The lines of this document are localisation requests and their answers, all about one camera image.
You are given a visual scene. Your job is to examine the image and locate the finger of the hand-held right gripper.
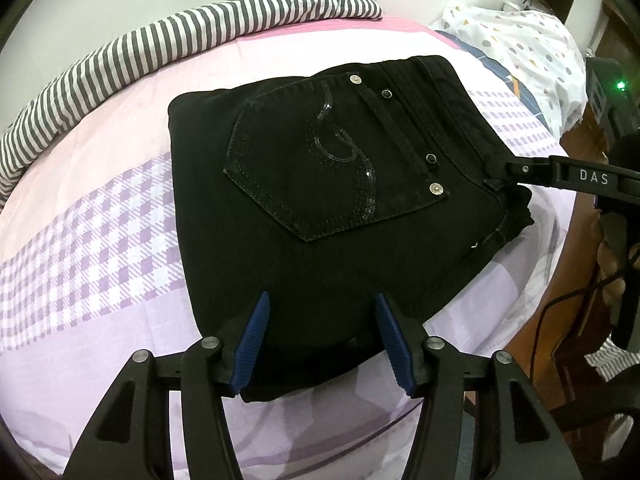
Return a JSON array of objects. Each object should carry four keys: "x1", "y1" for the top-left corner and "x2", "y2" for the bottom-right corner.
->
[{"x1": 486, "y1": 154, "x2": 640, "y2": 197}]

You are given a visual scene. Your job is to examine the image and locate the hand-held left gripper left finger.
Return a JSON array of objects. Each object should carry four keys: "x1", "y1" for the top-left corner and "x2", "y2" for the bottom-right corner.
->
[{"x1": 62, "y1": 291, "x2": 272, "y2": 480}]

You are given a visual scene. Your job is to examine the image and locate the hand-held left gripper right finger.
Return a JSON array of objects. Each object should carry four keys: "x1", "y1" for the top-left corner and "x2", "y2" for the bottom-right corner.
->
[{"x1": 375, "y1": 292, "x2": 583, "y2": 480}]

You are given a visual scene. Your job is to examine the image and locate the black pants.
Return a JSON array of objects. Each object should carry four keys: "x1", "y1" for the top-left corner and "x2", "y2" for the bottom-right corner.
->
[{"x1": 167, "y1": 55, "x2": 536, "y2": 403}]

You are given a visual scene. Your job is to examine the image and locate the person's right hand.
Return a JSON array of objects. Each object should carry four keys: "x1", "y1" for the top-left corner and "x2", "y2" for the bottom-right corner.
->
[{"x1": 594, "y1": 209, "x2": 627, "y2": 307}]

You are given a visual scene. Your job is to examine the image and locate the blue patterned cloth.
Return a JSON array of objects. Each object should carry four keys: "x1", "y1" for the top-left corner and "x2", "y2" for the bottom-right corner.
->
[{"x1": 434, "y1": 29, "x2": 541, "y2": 113}]

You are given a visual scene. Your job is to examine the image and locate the white dotted pillow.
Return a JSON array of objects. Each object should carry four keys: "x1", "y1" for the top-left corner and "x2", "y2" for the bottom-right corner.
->
[{"x1": 430, "y1": 4, "x2": 587, "y2": 133}]

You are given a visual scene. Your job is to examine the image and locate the grey striped garment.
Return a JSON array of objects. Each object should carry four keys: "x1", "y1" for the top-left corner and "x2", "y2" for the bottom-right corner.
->
[{"x1": 584, "y1": 337, "x2": 635, "y2": 382}]

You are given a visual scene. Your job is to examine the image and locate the pink purple checked bed sheet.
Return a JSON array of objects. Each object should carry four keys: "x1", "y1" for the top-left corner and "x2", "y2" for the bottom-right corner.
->
[{"x1": 0, "y1": 15, "x2": 576, "y2": 480}]

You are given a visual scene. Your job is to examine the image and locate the grey white striped blanket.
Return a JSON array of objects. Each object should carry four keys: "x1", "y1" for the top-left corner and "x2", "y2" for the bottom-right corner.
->
[{"x1": 0, "y1": 0, "x2": 384, "y2": 207}]

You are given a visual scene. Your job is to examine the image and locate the black cable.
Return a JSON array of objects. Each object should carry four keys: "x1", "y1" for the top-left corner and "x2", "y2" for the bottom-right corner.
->
[{"x1": 529, "y1": 272, "x2": 626, "y2": 378}]

